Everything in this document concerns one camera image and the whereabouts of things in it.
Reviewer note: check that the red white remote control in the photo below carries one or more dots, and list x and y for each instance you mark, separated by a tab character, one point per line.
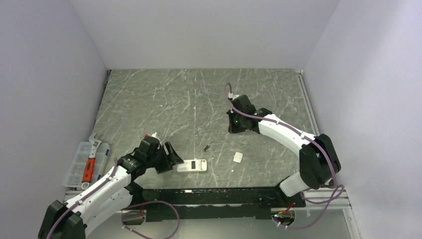
193	166

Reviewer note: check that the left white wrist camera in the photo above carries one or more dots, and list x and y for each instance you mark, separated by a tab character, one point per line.
154	135

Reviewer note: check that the aluminium frame rail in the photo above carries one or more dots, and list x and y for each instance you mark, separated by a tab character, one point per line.
342	202

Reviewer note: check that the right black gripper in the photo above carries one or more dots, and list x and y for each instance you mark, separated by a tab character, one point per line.
233	129

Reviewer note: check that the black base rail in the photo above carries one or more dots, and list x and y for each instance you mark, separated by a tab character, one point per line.
214	203

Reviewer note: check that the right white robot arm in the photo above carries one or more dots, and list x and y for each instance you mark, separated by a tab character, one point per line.
318	161

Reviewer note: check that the white battery cover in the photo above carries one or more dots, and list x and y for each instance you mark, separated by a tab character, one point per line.
238	157

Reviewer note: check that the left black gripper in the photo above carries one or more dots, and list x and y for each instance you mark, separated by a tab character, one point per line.
173	159

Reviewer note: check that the orange handled adjustable wrench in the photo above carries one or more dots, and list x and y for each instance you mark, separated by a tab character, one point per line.
90	164

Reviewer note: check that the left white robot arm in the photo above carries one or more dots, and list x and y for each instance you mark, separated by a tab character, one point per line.
77	217

